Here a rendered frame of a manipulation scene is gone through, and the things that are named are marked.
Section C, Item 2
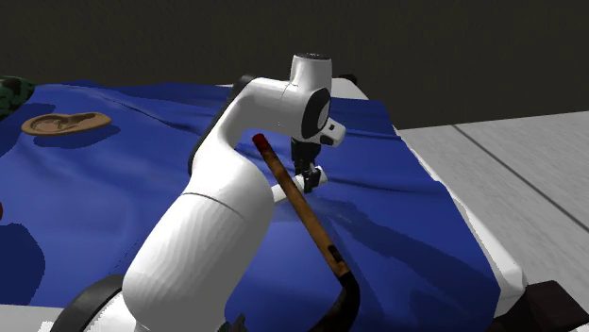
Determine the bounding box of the white cylinder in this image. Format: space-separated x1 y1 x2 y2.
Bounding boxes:
270 167 329 204

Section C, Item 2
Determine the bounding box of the brown stick with black hook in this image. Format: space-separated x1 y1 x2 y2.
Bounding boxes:
251 133 362 332

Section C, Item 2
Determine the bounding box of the bed with blue cover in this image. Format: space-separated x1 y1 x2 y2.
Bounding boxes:
0 75 589 332

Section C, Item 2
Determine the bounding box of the brown ear-shaped object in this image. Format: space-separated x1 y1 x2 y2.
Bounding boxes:
21 111 113 137

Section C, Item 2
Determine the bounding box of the dark green mottled object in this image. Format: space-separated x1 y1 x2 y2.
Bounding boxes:
0 75 37 122

